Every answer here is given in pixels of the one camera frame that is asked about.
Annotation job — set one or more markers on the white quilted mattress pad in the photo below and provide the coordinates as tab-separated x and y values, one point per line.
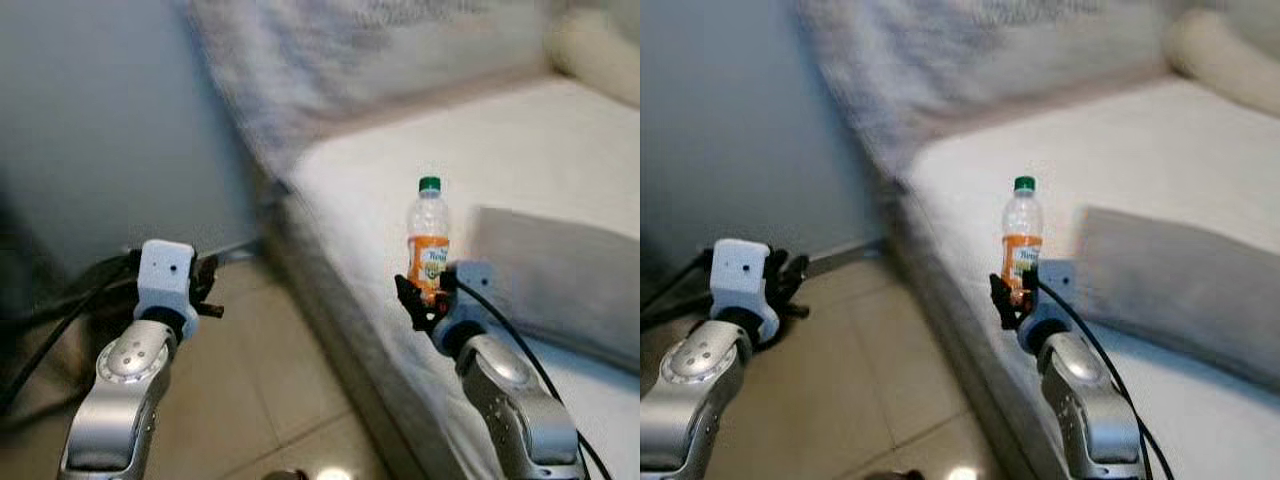
500	150
1100	150

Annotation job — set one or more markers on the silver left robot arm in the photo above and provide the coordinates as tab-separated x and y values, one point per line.
690	400
120	400

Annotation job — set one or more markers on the cream bolster pillow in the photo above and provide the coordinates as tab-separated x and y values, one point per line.
1225	60
595	55

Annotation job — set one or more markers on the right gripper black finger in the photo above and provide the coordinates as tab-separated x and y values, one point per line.
415	302
1008	302

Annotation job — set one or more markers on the plain grey pillow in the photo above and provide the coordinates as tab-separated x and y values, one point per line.
1180	290
560	285

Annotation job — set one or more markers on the grey quilted mattress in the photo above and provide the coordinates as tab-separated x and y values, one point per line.
340	300
950	320

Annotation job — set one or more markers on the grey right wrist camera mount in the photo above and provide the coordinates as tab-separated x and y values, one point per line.
1055	290
472	290

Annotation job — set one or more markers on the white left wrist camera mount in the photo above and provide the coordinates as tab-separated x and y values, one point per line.
742	280
165	275

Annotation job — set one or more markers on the orange juice bottle green cap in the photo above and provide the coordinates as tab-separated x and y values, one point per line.
429	225
1022	225

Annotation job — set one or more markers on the white pillow with black lettering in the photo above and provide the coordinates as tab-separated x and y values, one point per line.
350	60
950	60

